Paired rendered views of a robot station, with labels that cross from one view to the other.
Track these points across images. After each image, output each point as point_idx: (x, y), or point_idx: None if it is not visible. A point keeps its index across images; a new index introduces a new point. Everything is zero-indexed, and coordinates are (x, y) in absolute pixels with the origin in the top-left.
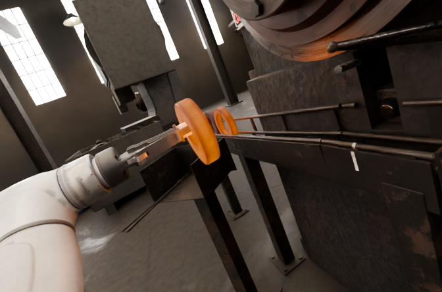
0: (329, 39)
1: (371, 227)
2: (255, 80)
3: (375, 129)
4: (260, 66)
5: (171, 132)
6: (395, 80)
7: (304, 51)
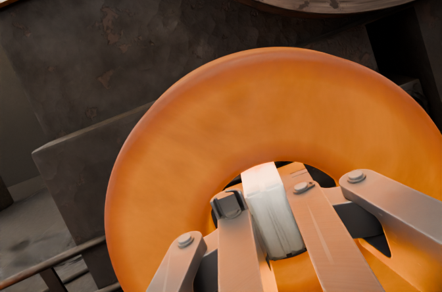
0: None
1: None
2: (80, 137)
3: None
4: (65, 109)
5: (371, 182)
6: (433, 59)
7: None
